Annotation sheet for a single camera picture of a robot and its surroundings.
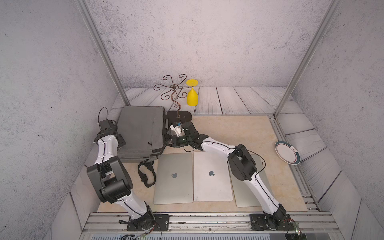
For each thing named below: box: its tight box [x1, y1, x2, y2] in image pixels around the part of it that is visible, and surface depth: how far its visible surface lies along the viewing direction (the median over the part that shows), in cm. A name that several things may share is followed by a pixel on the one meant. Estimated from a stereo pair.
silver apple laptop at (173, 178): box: [153, 152, 194, 205], surface depth 89 cm
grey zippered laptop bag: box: [117, 106, 165, 188], surface depth 96 cm
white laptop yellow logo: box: [193, 152, 233, 202], surface depth 86 cm
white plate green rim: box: [274, 140, 301, 166], surface depth 101 cm
